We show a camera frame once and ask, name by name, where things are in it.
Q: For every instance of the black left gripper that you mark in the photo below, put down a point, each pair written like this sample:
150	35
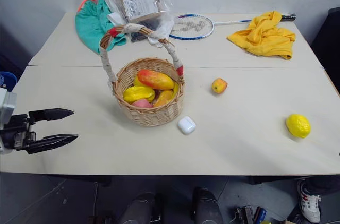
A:
16	133

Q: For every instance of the wicker basket with handle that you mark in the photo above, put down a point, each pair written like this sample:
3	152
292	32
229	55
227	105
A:
148	80

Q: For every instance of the blue round container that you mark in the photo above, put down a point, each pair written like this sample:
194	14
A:
7	80

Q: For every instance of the pink peach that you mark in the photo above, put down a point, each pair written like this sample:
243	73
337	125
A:
142	103

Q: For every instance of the yellow starfruit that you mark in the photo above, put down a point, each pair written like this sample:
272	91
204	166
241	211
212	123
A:
138	94

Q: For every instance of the teal cloth bag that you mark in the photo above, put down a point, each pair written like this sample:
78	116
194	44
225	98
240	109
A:
93	26

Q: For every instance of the orange red mango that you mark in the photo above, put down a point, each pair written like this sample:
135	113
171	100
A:
156	79

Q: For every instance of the orange yellow pear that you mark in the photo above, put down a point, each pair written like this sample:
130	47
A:
163	98

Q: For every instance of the dark rounded robot foot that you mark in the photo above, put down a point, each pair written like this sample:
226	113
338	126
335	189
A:
207	206
139	209

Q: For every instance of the yellow banana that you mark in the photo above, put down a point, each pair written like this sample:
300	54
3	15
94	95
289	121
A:
176	90

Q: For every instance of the white earbuds case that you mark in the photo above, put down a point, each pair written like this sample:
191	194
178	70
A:
186	125

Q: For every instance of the clear plastic bag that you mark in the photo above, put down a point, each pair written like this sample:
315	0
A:
138	3

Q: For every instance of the brown cardboard box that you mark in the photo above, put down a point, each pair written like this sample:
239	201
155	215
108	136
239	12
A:
140	2

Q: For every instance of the small red yellow apple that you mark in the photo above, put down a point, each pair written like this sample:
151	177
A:
219	85

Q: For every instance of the blue white badminton racket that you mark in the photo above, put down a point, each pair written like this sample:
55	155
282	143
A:
196	26

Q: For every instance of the tools on floor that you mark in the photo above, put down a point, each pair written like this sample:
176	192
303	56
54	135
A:
251	214

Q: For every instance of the yellow cloth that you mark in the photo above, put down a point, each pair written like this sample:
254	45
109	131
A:
265	35

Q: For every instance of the yellow lemon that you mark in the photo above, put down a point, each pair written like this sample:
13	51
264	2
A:
298	125

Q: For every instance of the white red sneaker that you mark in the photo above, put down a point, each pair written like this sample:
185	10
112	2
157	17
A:
310	202

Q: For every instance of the black chair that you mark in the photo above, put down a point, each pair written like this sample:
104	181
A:
327	46

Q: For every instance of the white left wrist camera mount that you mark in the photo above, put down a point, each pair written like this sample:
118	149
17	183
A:
6	107

